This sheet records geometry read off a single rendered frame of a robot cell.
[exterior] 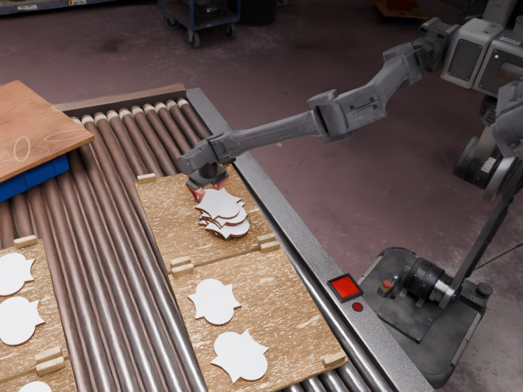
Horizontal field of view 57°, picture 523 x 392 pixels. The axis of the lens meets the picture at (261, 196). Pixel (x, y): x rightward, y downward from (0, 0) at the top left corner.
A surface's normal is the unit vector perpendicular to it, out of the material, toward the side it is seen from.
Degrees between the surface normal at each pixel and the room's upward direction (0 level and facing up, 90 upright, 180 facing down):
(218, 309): 0
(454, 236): 0
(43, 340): 0
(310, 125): 88
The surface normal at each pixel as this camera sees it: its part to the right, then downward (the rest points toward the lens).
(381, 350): 0.08, -0.74
